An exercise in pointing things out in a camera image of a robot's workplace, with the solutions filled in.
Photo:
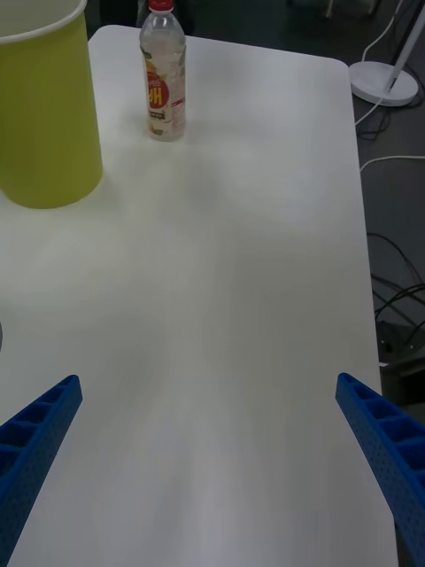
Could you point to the black box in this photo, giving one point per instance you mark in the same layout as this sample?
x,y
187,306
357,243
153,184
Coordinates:
x,y
398,354

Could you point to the white lamp stand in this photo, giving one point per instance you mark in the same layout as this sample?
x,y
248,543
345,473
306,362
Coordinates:
x,y
380,82

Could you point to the yellow-green plastic bin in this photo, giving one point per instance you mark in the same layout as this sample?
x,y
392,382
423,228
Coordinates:
x,y
44,115

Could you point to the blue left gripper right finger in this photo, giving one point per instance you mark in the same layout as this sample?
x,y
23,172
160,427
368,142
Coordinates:
x,y
389,452

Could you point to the clear bottle with red cap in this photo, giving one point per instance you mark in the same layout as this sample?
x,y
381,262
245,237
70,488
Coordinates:
x,y
163,88

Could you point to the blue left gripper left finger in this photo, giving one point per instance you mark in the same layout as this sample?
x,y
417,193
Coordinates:
x,y
31,447

